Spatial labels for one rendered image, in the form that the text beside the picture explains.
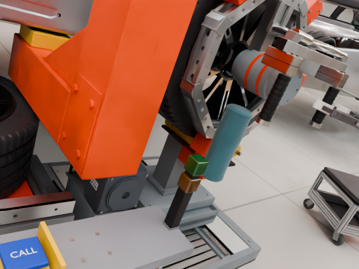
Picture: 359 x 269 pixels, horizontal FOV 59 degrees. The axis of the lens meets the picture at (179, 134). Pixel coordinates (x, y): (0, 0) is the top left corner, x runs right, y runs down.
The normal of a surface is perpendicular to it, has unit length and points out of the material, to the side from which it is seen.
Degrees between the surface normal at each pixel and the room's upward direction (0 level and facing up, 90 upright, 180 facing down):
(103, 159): 90
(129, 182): 90
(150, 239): 0
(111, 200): 90
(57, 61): 90
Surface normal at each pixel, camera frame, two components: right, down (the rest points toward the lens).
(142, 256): 0.34, -0.87
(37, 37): 0.60, 0.49
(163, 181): -0.73, 0.00
